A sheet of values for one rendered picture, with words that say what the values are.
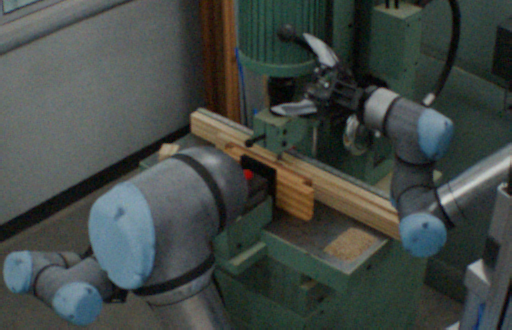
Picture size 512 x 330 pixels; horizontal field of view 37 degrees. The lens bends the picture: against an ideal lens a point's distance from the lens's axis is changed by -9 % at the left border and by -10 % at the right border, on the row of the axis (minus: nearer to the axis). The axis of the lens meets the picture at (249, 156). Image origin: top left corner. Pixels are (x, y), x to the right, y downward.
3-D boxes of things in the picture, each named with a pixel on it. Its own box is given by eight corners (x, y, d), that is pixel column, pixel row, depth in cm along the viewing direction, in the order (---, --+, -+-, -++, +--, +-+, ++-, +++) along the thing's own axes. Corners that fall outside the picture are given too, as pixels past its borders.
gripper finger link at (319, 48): (303, 18, 147) (325, 58, 144) (319, 27, 152) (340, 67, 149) (290, 28, 149) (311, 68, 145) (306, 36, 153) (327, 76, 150)
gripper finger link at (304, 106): (258, 102, 150) (303, 88, 145) (275, 108, 155) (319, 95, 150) (260, 119, 149) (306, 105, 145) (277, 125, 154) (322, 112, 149)
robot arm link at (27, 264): (21, 303, 132) (-4, 283, 137) (68, 302, 140) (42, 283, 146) (28, 262, 131) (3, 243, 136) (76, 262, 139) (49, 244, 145)
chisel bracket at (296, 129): (252, 149, 183) (252, 115, 178) (293, 124, 191) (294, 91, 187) (278, 162, 179) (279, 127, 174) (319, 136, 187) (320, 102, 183)
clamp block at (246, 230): (178, 232, 177) (175, 197, 172) (221, 204, 185) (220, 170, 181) (230, 262, 169) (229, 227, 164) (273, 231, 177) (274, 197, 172)
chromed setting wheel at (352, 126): (338, 161, 183) (341, 112, 177) (369, 139, 191) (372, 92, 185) (349, 166, 182) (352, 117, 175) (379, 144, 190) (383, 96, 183)
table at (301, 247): (111, 200, 191) (108, 178, 188) (201, 147, 210) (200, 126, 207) (317, 321, 158) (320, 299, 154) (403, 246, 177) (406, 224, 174)
